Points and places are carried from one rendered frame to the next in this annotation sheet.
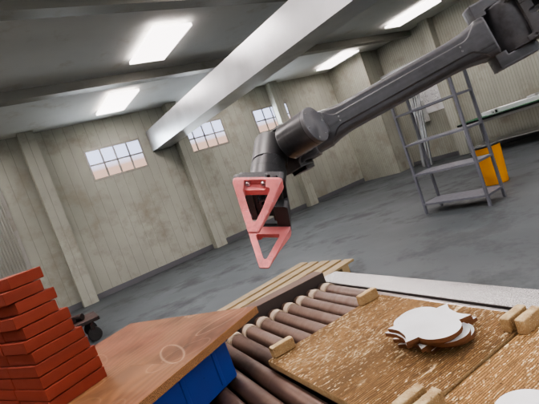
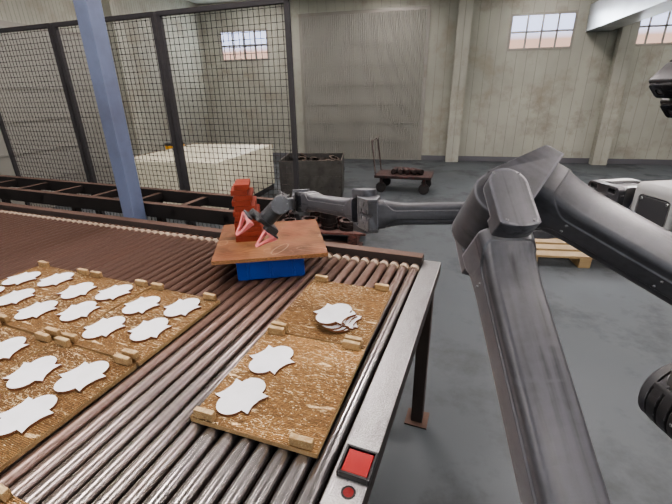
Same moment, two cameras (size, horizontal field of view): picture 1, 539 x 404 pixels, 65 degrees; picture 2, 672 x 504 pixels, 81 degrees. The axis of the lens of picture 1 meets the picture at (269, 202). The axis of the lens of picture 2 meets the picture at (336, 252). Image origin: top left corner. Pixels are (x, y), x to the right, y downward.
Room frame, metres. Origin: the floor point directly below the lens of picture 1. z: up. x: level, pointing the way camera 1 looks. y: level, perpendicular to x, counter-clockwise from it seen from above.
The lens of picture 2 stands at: (-0.04, -1.08, 1.70)
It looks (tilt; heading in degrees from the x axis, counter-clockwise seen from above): 22 degrees down; 47
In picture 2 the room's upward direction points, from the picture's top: 1 degrees counter-clockwise
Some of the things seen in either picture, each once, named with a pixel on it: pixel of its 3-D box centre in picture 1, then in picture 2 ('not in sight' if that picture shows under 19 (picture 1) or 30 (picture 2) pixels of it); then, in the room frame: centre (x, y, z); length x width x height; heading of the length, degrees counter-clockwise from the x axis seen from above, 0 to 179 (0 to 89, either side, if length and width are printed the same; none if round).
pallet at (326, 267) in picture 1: (287, 289); (567, 246); (4.55, 0.14, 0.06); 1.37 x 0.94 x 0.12; 126
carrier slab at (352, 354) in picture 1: (386, 344); (335, 309); (0.82, -0.12, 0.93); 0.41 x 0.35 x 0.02; 27
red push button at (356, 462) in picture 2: not in sight; (357, 464); (0.41, -0.64, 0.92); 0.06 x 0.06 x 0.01; 26
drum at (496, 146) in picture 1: (491, 163); not in sight; (6.48, -3.43, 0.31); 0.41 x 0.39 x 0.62; 34
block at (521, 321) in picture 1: (529, 319); (351, 345); (0.69, -0.35, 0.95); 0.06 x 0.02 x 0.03; 118
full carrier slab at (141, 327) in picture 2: not in sight; (146, 316); (0.28, 0.31, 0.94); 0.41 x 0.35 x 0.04; 26
